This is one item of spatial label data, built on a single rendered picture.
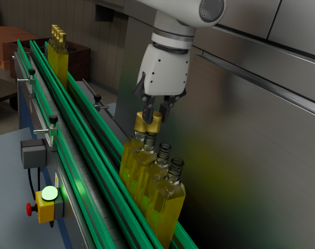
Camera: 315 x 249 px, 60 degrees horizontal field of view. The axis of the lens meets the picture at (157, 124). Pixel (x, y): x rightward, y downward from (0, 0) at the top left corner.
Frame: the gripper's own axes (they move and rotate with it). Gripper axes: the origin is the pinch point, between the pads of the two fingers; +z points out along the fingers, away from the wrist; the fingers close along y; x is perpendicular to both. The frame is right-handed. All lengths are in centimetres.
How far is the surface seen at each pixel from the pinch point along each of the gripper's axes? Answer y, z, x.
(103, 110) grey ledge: -13, 31, -63
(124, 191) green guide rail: 3.9, 23.3, -0.8
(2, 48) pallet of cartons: 12, 103, -422
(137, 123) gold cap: 1.2, 5.5, -5.2
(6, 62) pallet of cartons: 8, 123, -420
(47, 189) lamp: 19.5, 34.0, -18.6
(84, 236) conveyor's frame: 14.8, 32.0, 2.6
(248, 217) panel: -12.5, 13.1, 23.8
